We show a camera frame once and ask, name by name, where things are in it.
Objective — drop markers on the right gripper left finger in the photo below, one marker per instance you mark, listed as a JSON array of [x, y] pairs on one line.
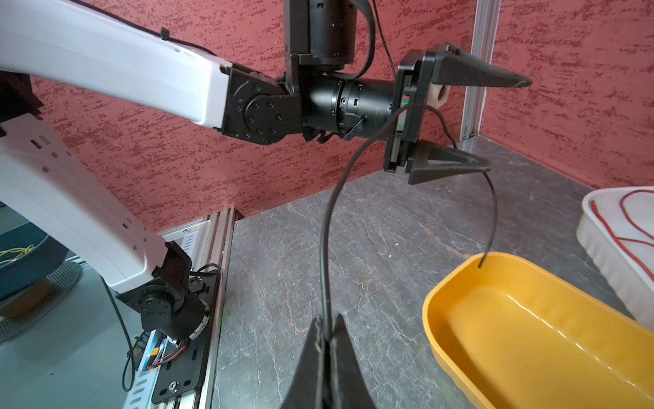
[[306, 390]]

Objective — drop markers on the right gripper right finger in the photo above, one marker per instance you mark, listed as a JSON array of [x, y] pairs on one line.
[[347, 388]]

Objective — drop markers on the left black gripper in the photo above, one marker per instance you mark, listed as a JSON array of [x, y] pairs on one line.
[[446, 65]]

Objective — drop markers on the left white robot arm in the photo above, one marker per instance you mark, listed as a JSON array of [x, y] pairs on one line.
[[75, 43]]

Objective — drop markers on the yellow plastic tray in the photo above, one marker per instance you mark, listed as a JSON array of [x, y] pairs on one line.
[[512, 335]]

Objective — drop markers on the left aluminium corner post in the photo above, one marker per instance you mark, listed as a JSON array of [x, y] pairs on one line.
[[486, 22]]

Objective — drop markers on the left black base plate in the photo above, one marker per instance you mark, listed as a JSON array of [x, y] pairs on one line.
[[186, 372]]

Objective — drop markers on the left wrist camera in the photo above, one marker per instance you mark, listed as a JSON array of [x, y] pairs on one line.
[[319, 37]]

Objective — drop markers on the aluminium mounting rail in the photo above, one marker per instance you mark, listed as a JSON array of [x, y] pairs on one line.
[[171, 315]]

